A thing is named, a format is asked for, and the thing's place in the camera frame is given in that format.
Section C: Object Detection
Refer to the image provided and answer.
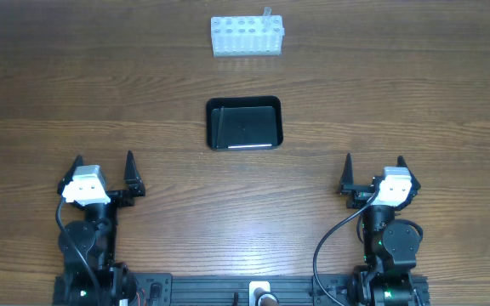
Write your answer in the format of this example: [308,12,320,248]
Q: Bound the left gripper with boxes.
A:
[56,150,147,209]

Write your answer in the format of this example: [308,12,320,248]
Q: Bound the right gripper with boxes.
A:
[339,152,422,212]

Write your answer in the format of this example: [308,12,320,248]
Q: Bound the black tray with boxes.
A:
[205,95,284,152]

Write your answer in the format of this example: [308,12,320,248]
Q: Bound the white test tube rack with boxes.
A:
[209,14,286,58]

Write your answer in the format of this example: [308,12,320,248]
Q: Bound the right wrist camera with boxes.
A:
[372,166,413,208]

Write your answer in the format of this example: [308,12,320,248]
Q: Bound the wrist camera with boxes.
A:
[372,166,413,208]
[60,164,112,208]

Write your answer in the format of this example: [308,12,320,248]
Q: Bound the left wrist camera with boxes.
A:
[60,164,112,208]

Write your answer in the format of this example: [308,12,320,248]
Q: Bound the black cable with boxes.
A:
[311,190,381,306]
[54,195,104,306]

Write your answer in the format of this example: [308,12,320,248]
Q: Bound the mounting rail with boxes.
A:
[53,274,431,306]

